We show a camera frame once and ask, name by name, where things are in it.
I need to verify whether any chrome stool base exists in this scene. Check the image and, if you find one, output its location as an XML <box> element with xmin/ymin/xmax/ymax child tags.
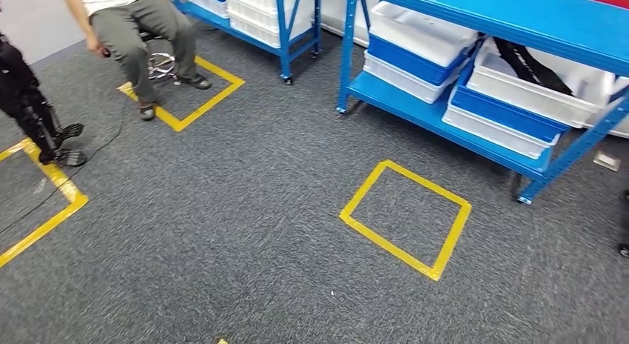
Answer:
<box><xmin>139</xmin><ymin>31</ymin><xmax>182</xmax><ymax>85</ymax></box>

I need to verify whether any person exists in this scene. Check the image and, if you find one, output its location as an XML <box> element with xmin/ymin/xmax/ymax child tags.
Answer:
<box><xmin>61</xmin><ymin>0</ymin><xmax>213</xmax><ymax>122</ymax></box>

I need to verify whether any black parts pile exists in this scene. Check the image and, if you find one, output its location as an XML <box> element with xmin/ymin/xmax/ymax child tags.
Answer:
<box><xmin>493</xmin><ymin>36</ymin><xmax>575</xmax><ymax>97</ymax></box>

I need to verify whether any small metal floor plate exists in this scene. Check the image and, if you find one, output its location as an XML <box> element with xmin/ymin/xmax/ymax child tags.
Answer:
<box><xmin>593</xmin><ymin>150</ymin><xmax>622</xmax><ymax>173</ymax></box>

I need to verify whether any black floor cable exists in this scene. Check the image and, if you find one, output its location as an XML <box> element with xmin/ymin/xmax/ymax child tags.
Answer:
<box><xmin>0</xmin><ymin>99</ymin><xmax>130</xmax><ymax>236</ymax></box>

